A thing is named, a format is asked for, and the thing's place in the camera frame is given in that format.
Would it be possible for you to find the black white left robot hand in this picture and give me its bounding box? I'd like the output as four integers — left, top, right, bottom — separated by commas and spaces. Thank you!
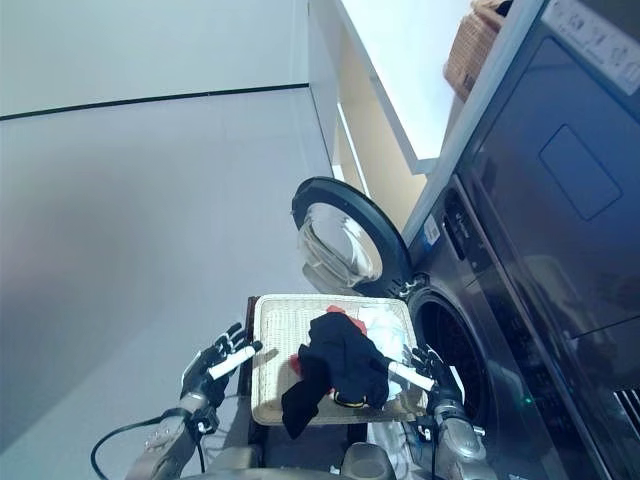
179, 322, 265, 409

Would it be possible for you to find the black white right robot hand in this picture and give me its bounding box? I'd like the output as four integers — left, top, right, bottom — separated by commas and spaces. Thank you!
387, 343, 464, 416

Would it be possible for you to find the red garment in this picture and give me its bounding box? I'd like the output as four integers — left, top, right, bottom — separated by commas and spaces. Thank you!
289, 303, 369, 379

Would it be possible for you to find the black garment with yellow trim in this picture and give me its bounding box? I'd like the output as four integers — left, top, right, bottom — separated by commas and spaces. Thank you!
280, 312, 392, 440

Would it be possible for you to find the dark grey washing machine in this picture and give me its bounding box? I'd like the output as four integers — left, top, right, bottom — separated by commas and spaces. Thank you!
399, 172, 616, 480

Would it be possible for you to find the round washing machine door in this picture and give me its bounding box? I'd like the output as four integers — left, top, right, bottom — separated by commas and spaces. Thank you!
289, 175, 414, 296

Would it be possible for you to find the dark brown stool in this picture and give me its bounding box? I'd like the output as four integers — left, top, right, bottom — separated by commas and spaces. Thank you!
238, 295, 369, 451

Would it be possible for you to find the white garment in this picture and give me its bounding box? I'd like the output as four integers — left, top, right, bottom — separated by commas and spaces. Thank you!
357, 304, 419, 401

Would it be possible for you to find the cream wicker laundry basket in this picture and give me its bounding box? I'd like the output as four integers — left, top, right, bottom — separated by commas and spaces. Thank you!
251, 293, 431, 426

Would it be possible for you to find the silver right robot leg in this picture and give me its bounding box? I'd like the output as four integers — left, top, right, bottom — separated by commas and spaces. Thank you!
344, 442, 401, 480

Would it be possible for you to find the silver robot torso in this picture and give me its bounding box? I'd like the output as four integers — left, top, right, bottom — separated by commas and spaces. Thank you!
199, 467, 351, 480

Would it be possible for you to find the blue white energy label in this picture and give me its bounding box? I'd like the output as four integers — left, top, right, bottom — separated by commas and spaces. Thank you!
423, 214, 441, 249

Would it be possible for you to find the dark grey stacked dryer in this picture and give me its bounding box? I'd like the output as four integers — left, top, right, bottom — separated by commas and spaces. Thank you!
454, 0, 640, 480

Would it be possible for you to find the brown wicker storage basket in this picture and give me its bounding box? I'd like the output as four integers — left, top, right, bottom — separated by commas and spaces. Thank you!
442, 0, 516, 104

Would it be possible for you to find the white instruction label strip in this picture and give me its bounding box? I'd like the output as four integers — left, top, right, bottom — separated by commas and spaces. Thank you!
542, 0, 640, 94

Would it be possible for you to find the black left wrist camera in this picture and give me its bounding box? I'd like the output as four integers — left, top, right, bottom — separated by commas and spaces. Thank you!
192, 409, 221, 436

